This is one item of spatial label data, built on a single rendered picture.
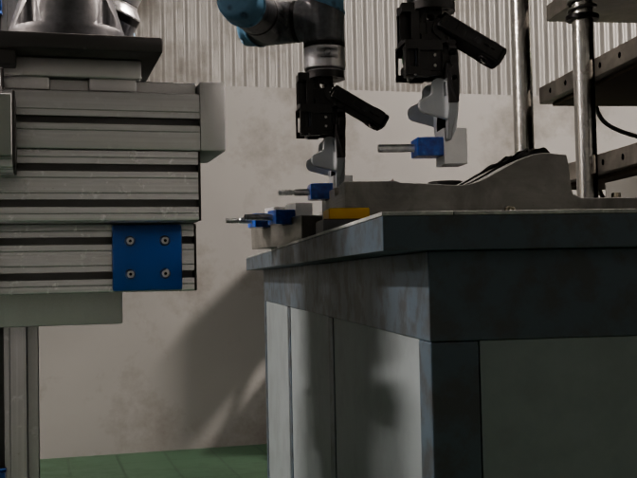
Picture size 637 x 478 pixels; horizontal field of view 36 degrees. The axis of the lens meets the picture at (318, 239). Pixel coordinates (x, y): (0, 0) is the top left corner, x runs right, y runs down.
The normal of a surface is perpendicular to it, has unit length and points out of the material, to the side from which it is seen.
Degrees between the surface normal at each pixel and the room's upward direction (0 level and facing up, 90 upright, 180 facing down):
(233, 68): 90
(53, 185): 90
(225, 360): 90
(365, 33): 90
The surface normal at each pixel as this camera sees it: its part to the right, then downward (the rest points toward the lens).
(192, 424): 0.27, -0.04
